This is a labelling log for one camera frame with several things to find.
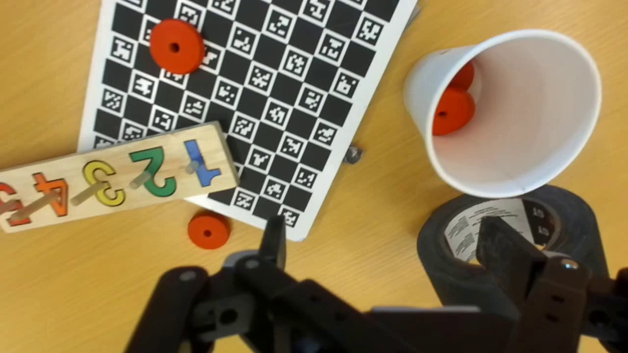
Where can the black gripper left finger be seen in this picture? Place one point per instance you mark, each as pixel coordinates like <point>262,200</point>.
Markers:
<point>217,306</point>

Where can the white paper cup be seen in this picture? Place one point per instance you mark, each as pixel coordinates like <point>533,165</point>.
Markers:
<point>537,118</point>

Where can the wooden number peg board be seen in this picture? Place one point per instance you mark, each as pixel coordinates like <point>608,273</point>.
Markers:
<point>66,189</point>

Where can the black tape roll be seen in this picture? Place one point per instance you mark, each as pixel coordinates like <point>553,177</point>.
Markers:
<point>439,261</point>

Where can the small grey screw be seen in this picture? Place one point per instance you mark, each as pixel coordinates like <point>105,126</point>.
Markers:
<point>355,155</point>

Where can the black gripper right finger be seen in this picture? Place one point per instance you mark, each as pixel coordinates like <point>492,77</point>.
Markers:
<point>570,306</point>

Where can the checkered marker board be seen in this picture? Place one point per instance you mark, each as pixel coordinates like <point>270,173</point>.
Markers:
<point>276,79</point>

